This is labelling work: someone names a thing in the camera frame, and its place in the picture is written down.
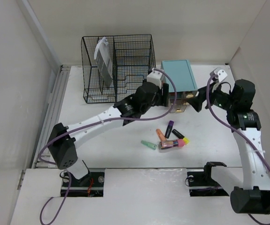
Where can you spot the teal orange drawer box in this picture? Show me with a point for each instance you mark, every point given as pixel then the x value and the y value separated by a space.
pixel 180 72

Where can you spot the grey paper swatch booklet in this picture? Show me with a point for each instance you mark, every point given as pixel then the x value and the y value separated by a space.
pixel 104 61

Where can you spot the purple cap black highlighter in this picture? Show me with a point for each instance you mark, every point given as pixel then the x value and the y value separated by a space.
pixel 169 129

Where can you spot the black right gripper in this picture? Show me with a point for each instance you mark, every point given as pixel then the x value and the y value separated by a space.
pixel 196 101

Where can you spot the green highlighter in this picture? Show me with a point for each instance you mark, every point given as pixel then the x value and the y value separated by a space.
pixel 149 145

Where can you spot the pink colourful tube case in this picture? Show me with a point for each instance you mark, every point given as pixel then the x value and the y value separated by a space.
pixel 167 144

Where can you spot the yellow cap black highlighter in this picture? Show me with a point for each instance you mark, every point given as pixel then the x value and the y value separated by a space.
pixel 180 136

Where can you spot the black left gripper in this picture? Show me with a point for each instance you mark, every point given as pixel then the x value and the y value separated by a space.
pixel 162 96

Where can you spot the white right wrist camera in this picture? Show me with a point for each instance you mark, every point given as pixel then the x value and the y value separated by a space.
pixel 218 75

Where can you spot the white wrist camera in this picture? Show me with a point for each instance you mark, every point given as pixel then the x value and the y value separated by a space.
pixel 156 77
pixel 218 75

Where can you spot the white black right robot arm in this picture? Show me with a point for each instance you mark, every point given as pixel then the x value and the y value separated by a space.
pixel 252 194

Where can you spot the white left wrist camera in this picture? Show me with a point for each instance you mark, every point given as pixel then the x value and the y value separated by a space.
pixel 156 77

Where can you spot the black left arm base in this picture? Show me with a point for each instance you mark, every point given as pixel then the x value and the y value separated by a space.
pixel 90 186

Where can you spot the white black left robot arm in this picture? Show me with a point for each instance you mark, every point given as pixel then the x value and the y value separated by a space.
pixel 64 140

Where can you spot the clear plastic drawer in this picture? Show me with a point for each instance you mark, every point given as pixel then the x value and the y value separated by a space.
pixel 182 101

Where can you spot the orange highlighter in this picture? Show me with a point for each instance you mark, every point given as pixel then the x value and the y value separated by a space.
pixel 160 135

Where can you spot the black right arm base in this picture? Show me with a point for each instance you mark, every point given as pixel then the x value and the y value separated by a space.
pixel 200 182

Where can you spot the aluminium rail left side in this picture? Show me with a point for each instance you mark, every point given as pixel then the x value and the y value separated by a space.
pixel 54 100

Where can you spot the black wire mesh organizer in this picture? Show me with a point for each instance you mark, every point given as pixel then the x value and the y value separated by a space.
pixel 133 57

